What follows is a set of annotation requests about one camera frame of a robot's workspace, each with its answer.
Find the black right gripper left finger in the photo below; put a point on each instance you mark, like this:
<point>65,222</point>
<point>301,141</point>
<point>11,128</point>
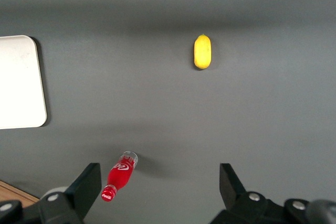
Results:
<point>84,190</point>

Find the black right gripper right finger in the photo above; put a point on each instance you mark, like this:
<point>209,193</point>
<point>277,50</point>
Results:
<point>231,190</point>

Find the white rectangular tray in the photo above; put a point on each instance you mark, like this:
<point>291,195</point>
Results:
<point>21,82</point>

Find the red cola bottle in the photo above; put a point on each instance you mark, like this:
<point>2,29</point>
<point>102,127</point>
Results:
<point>119,175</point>

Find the wooden drawer cabinet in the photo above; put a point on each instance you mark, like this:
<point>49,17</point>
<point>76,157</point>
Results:
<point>13,191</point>

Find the yellow lemon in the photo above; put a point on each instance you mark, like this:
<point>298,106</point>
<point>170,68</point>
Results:
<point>202,52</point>

